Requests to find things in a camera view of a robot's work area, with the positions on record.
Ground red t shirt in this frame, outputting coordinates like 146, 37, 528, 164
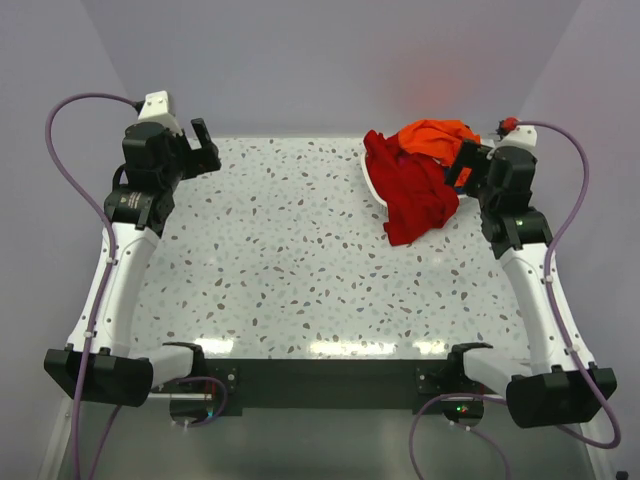
363, 130, 459, 246

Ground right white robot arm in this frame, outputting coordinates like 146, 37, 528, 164
445, 140, 617, 428

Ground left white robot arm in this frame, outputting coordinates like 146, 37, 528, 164
44, 118, 221, 407

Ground orange t shirt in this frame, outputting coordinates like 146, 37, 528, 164
397, 119, 481, 167

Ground white laundry basket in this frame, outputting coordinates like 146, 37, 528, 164
360, 152, 471, 217

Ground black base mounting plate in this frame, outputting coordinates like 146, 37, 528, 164
149, 357, 501, 419

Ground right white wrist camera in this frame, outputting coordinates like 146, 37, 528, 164
495, 117, 537, 153

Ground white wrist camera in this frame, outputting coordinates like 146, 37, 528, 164
495, 117, 537, 153
137, 90, 183, 136

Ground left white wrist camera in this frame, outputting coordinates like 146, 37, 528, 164
137, 90, 183, 136

